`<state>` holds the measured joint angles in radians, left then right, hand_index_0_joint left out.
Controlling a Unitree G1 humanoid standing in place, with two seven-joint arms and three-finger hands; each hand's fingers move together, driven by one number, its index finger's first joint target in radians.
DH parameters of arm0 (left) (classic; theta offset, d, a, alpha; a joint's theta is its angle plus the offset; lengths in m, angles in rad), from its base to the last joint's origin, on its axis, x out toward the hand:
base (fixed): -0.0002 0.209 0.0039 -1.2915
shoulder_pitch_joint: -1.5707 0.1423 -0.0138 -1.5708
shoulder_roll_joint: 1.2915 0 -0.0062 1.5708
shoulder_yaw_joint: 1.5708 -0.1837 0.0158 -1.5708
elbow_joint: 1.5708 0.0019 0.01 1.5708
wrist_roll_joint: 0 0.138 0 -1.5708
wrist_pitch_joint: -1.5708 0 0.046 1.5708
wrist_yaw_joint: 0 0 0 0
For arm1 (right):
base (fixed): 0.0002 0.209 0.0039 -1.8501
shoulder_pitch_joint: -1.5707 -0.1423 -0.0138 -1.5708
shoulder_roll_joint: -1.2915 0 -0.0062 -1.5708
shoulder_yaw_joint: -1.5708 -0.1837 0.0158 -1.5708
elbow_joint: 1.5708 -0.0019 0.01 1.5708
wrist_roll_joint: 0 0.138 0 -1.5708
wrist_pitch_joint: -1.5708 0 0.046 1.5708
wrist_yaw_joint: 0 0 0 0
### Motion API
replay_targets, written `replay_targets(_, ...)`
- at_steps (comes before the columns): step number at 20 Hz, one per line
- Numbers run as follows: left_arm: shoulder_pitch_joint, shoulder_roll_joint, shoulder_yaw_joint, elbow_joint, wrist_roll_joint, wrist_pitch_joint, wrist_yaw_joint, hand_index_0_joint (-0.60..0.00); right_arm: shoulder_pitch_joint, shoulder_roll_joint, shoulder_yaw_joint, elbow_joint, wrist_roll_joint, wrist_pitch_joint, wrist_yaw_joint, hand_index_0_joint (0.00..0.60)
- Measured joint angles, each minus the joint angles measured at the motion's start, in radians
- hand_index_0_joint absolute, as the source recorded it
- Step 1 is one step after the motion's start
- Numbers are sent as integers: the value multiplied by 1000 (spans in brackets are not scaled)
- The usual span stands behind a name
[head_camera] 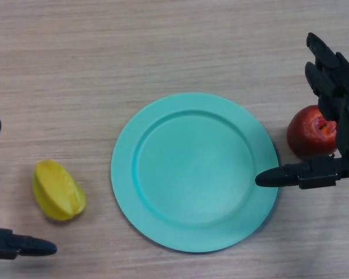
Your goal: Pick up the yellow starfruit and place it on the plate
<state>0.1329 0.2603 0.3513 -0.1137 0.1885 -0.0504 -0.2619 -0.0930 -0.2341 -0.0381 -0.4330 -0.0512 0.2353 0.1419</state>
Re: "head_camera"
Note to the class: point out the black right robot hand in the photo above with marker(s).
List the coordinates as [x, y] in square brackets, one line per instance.
[346, 96]

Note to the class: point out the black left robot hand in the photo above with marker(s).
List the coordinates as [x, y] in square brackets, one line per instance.
[5, 244]

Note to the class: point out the yellow starfruit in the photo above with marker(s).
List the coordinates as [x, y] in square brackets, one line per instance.
[58, 191]

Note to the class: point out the green round plate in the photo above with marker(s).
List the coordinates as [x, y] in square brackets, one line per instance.
[206, 189]

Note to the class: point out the red apple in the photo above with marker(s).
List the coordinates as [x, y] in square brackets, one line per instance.
[302, 130]

